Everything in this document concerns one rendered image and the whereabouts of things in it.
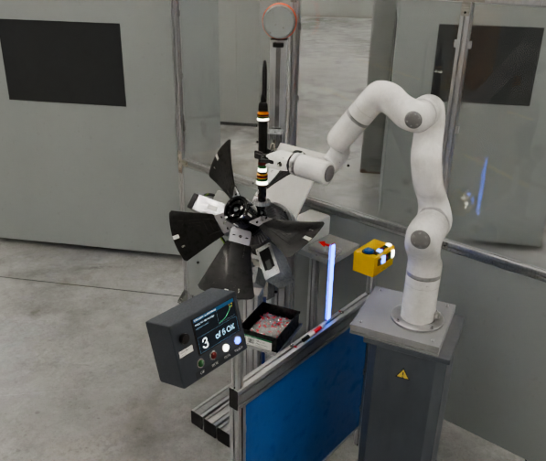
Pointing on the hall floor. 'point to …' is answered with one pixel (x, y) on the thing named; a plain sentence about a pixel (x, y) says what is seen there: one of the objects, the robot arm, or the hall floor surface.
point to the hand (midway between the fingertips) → (262, 154)
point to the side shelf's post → (313, 294)
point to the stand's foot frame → (214, 415)
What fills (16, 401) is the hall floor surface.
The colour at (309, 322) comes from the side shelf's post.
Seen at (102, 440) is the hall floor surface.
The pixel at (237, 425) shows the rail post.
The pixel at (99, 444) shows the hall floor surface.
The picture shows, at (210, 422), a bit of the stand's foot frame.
